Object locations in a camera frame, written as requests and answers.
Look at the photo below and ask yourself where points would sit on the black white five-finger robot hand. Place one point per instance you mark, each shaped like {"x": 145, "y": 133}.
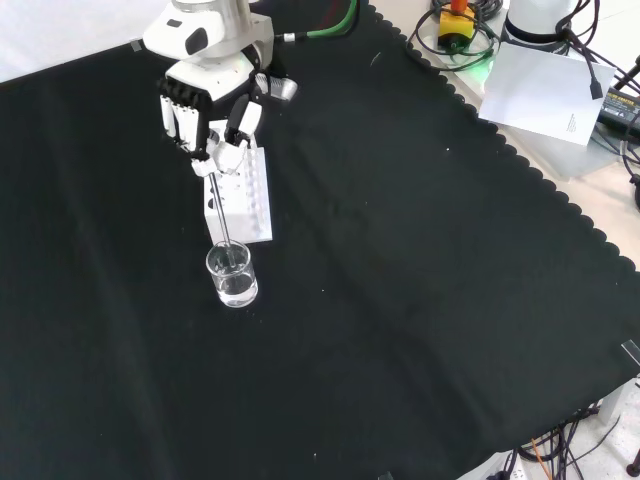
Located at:
{"x": 220, "y": 80}

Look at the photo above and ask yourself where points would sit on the clear glass rod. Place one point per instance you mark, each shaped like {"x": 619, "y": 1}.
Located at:
{"x": 222, "y": 220}

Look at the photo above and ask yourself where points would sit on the white test tube rack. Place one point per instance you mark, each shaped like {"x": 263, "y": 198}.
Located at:
{"x": 252, "y": 210}

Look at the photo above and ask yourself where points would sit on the grey tape piece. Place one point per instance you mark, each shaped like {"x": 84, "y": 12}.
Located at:
{"x": 137, "y": 46}

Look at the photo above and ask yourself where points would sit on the clear glass beaker with water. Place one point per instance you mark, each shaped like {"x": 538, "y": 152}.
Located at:
{"x": 232, "y": 280}

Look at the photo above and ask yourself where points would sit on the black bench cloth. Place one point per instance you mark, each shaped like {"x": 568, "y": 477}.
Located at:
{"x": 350, "y": 275}

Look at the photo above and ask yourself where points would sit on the yellow stop button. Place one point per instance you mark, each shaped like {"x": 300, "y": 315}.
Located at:
{"x": 456, "y": 25}

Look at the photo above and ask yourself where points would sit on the pale board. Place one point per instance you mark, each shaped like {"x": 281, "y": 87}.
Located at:
{"x": 540, "y": 95}

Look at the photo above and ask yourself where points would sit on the black power adapter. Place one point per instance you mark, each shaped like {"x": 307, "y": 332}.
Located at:
{"x": 620, "y": 107}

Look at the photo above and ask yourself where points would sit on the white power strip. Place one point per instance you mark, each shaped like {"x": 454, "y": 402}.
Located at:
{"x": 512, "y": 467}

